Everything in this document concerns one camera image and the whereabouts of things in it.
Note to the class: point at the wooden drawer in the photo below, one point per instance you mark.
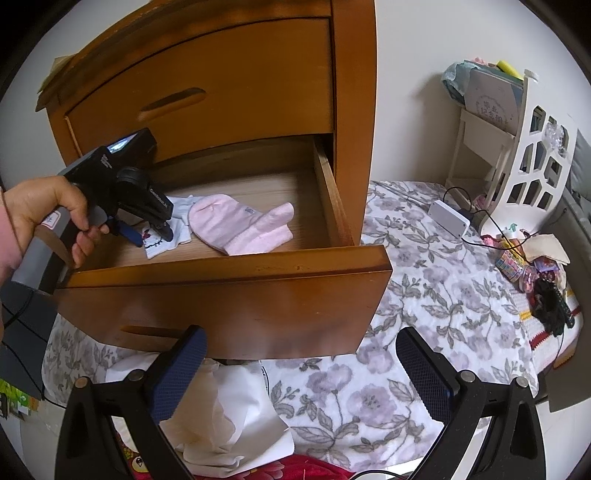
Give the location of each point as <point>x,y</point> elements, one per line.
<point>254,309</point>
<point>231,92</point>

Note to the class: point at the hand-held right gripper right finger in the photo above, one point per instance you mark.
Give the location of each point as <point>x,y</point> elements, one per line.
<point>427,378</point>

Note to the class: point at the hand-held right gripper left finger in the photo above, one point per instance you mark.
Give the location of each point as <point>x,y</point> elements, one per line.
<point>178,374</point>

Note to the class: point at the yellow object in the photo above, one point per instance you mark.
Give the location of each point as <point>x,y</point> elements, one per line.
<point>508,68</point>

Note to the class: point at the pale blue bag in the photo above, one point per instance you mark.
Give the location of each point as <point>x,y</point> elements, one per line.
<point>455,81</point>

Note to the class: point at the beige paper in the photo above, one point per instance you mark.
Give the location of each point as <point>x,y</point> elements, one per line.
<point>549,249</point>

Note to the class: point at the person's left forearm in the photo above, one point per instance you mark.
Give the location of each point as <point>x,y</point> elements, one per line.
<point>2,318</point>

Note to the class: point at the white printed sock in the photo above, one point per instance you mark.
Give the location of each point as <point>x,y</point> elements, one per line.
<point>180,243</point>

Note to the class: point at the colourful tape roll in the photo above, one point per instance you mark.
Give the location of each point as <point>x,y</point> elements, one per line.
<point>510,266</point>

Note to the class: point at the white cloth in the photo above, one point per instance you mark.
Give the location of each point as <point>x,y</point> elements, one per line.
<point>240,415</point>

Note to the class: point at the dark grey panel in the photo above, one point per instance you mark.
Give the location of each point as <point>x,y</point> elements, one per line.
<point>23,350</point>

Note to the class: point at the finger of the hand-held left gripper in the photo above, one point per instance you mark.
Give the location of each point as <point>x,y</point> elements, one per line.
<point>164,233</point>
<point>131,235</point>

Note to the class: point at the striped knitted mat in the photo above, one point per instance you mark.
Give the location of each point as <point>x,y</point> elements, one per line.
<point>531,346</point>

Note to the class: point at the green printed box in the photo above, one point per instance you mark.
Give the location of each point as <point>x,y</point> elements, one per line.
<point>18,401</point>

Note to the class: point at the yellowish paper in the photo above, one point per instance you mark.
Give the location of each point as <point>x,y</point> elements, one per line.
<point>53,81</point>

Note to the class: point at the person's left hand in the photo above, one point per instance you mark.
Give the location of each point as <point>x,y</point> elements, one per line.
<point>41,203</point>

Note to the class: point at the grey floral bedsheet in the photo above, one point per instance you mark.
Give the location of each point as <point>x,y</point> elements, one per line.
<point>369,392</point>

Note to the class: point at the grey book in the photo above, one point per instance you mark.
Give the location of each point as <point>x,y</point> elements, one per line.
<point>491,99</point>

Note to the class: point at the black furry toy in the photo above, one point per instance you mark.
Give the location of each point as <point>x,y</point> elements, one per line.
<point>551,307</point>

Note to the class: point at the white power box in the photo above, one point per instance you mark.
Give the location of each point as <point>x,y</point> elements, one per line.
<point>448,219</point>

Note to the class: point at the white cutout rack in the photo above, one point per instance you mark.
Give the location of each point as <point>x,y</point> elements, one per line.
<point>530,90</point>

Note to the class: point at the red floral blanket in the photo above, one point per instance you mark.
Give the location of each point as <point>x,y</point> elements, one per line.
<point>277,471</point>

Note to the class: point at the wooden nightstand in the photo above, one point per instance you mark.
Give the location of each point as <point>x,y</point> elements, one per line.
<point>355,115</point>

